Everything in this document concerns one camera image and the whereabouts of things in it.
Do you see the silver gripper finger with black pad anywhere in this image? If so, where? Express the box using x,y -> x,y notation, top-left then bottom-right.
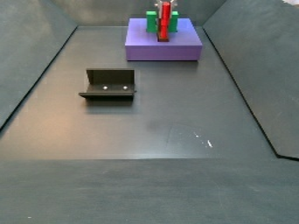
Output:
169,0 -> 177,18
155,0 -> 163,31

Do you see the red peg object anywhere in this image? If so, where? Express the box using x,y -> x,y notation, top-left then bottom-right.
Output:
160,2 -> 171,32

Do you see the purple board block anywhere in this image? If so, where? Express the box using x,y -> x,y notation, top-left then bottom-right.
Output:
125,18 -> 203,61

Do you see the left green block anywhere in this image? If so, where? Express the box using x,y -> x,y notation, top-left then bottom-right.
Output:
145,10 -> 157,32

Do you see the green block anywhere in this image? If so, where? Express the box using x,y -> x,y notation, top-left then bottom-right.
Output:
168,11 -> 179,32
145,10 -> 157,32

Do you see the right green block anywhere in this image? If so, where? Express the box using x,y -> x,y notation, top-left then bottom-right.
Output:
168,11 -> 179,32

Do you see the brown slotted post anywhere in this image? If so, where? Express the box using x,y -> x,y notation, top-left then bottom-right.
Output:
157,30 -> 169,42

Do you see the black metal bracket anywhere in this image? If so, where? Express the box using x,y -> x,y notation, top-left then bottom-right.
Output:
79,68 -> 136,101

